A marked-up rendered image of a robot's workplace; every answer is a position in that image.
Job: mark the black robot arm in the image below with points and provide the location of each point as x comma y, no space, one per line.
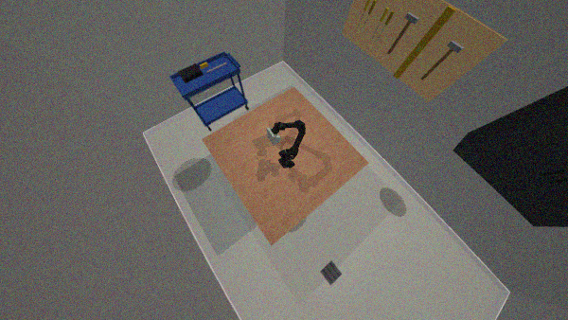
279,126

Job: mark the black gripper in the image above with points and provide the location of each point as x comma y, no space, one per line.
281,153

